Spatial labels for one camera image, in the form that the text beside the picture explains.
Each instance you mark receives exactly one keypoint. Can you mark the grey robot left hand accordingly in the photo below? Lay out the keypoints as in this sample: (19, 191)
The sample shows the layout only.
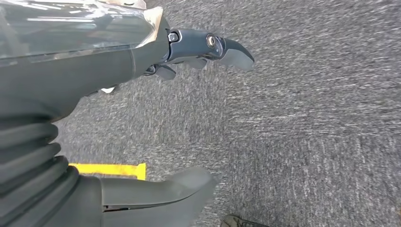
(78, 75)

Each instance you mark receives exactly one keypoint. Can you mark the yellow floor tape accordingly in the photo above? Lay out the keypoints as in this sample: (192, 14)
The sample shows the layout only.
(109, 169)

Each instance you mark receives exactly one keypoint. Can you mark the black robot foot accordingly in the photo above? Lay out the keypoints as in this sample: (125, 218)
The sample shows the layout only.
(241, 221)

